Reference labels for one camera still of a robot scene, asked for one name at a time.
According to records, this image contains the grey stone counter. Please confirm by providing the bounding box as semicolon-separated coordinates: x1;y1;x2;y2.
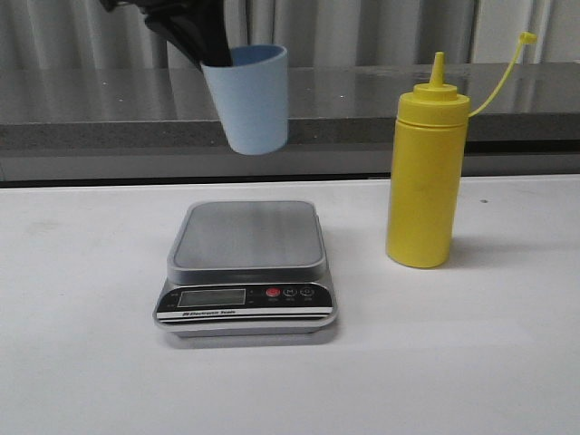
1;63;579;188

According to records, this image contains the light blue plastic cup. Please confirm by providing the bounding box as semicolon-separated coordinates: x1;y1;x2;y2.
202;44;289;156

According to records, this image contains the grey curtain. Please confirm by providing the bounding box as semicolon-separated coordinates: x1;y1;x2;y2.
1;1;579;70

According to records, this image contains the yellow squeeze bottle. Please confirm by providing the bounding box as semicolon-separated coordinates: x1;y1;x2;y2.
386;32;537;269

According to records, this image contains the grey digital kitchen scale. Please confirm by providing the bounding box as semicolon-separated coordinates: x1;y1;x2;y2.
152;200;338;339

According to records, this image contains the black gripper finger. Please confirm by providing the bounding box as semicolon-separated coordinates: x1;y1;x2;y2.
145;14;207;68
183;0;233;66

